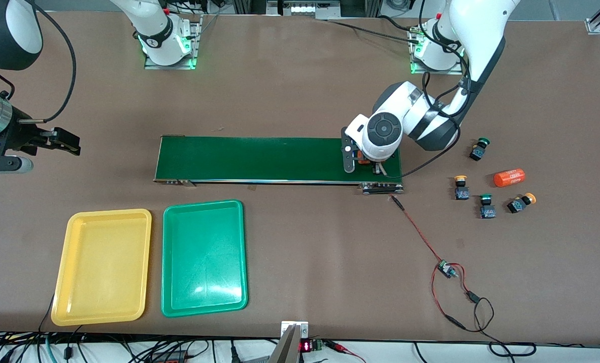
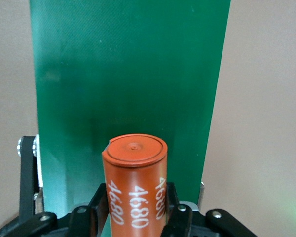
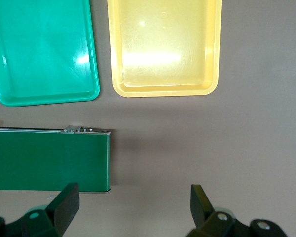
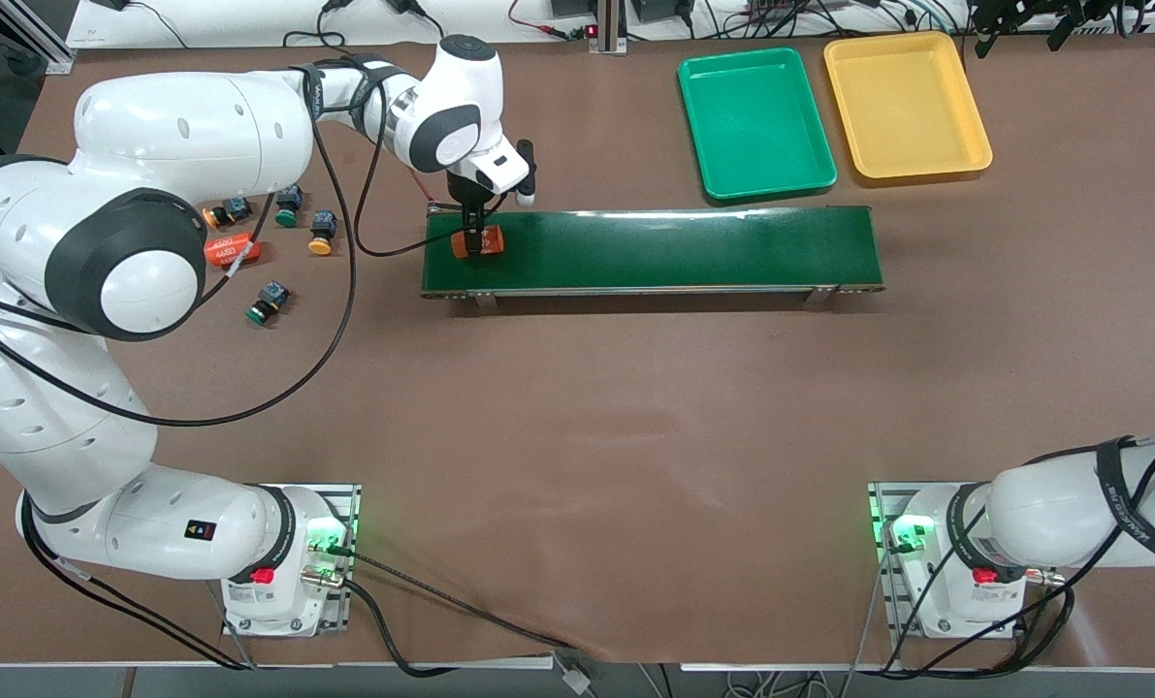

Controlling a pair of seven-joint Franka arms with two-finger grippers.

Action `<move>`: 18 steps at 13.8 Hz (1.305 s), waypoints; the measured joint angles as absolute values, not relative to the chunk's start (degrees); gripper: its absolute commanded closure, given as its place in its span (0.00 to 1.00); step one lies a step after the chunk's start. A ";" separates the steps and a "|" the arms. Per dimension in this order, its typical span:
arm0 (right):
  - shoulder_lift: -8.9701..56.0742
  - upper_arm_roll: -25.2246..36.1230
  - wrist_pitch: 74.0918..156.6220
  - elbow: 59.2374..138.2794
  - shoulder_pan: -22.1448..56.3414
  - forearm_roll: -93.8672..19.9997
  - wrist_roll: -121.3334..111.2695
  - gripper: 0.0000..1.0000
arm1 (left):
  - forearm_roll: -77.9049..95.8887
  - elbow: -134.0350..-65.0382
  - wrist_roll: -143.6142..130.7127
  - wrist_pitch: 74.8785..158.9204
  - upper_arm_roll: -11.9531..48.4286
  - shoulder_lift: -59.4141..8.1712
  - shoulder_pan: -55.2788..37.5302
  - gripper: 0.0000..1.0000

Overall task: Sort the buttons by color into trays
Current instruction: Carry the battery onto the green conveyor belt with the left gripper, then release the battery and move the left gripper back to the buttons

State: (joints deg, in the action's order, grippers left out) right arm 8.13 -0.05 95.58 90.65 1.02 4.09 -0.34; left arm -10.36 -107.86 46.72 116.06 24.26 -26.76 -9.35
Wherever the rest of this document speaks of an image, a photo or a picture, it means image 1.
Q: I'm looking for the yellow plastic tray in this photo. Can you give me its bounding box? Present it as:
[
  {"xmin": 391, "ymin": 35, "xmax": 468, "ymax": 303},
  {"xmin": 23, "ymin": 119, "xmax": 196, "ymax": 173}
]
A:
[{"xmin": 51, "ymin": 209, "xmax": 152, "ymax": 327}]

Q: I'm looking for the green plastic tray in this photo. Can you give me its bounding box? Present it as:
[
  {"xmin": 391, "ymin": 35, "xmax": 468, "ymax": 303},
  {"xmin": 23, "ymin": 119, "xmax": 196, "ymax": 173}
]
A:
[{"xmin": 161, "ymin": 200, "xmax": 249, "ymax": 318}]

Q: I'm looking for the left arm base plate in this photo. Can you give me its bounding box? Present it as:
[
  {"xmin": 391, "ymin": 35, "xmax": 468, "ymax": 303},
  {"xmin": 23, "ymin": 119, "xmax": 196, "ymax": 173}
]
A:
[{"xmin": 410, "ymin": 28, "xmax": 464, "ymax": 75}]

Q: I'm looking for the green push button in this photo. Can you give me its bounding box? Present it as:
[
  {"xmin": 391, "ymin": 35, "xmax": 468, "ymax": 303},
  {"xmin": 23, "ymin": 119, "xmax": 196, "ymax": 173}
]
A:
[
  {"xmin": 479, "ymin": 194, "xmax": 497, "ymax": 219},
  {"xmin": 470, "ymin": 137, "xmax": 491, "ymax": 162}
]

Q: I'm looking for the black power cable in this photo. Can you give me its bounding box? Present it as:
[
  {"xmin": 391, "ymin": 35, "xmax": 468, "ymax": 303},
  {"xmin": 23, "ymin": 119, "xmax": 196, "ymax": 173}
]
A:
[{"xmin": 443, "ymin": 290, "xmax": 537, "ymax": 358}]

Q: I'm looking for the black cable on table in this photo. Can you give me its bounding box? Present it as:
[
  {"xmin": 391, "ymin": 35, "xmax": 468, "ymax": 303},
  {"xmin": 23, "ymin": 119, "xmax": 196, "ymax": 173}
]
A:
[{"xmin": 325, "ymin": 15, "xmax": 421, "ymax": 43}]

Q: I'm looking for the bright light box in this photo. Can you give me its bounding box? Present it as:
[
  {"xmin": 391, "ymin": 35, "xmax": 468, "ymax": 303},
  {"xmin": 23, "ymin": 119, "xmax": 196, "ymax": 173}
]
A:
[{"xmin": 267, "ymin": 0, "xmax": 342, "ymax": 20}]

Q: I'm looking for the red clip lead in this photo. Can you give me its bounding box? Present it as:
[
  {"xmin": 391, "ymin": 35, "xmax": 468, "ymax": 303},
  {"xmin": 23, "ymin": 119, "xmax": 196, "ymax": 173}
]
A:
[{"xmin": 325, "ymin": 340, "xmax": 367, "ymax": 363}]

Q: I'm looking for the green conveyor belt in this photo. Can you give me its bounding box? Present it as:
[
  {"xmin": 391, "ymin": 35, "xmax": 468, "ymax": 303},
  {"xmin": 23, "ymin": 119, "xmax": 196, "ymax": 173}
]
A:
[{"xmin": 153, "ymin": 135, "xmax": 405, "ymax": 196}]

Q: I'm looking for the red black twisted wire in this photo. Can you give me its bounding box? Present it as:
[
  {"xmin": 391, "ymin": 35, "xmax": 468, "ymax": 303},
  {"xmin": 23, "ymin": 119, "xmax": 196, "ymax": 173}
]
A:
[{"xmin": 390, "ymin": 194, "xmax": 464, "ymax": 328}]

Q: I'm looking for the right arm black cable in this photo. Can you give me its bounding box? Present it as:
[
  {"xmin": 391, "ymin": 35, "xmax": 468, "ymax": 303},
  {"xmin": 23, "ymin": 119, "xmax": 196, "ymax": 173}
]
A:
[{"xmin": 0, "ymin": 0, "xmax": 77, "ymax": 123}]

